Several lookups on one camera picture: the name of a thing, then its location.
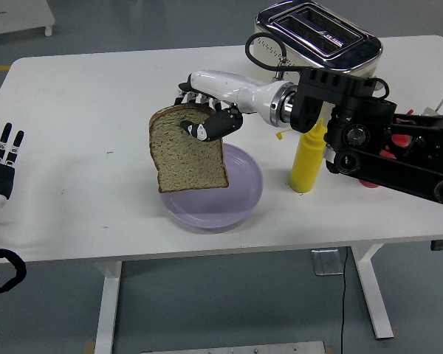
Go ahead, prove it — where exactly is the white table leg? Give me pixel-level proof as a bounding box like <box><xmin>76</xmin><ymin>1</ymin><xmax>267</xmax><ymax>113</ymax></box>
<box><xmin>92</xmin><ymin>260</ymin><xmax>123</xmax><ymax>354</ymax></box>
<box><xmin>348</xmin><ymin>243</ymin><xmax>395</xmax><ymax>339</ymax></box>

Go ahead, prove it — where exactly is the brown bread slice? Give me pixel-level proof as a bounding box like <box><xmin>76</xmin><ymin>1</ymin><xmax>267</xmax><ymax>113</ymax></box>
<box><xmin>148</xmin><ymin>103</ymin><xmax>230</xmax><ymax>194</ymax></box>

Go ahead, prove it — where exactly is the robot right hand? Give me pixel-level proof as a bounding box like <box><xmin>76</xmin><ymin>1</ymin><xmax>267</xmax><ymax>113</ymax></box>
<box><xmin>174</xmin><ymin>69</ymin><xmax>281</xmax><ymax>142</ymax></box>

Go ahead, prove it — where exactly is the small metal floor plate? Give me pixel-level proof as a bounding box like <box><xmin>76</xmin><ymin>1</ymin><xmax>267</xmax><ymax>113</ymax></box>
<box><xmin>310</xmin><ymin>249</ymin><xmax>345</xmax><ymax>276</ymax></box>

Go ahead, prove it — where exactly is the red squeeze bottle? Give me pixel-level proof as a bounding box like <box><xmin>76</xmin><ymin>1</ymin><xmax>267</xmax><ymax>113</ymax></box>
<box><xmin>357</xmin><ymin>108</ymin><xmax>414</xmax><ymax>190</ymax></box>

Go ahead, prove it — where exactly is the black floor cable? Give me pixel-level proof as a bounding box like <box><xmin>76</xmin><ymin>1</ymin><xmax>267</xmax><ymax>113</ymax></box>
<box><xmin>339</xmin><ymin>246</ymin><xmax>348</xmax><ymax>354</ymax></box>

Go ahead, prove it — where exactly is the white platform furniture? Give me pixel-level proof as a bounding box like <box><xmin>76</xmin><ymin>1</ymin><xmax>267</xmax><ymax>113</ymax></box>
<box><xmin>0</xmin><ymin>0</ymin><xmax>56</xmax><ymax>38</ymax></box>

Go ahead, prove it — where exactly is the cream and chrome toaster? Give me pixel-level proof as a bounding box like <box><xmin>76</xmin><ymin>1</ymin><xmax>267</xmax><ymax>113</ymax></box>
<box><xmin>251</xmin><ymin>1</ymin><xmax>386</xmax><ymax>84</ymax></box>

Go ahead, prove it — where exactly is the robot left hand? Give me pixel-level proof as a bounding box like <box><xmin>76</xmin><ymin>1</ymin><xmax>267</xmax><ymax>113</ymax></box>
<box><xmin>0</xmin><ymin>117</ymin><xmax>25</xmax><ymax>221</ymax></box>

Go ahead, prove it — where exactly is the yellow squeeze bottle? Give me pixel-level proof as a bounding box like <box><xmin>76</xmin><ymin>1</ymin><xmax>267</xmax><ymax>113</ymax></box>
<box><xmin>275</xmin><ymin>117</ymin><xmax>328</xmax><ymax>194</ymax></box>

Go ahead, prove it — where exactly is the purple plate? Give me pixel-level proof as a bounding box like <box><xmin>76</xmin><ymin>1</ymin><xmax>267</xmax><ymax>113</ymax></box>
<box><xmin>159</xmin><ymin>142</ymin><xmax>264</xmax><ymax>230</ymax></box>

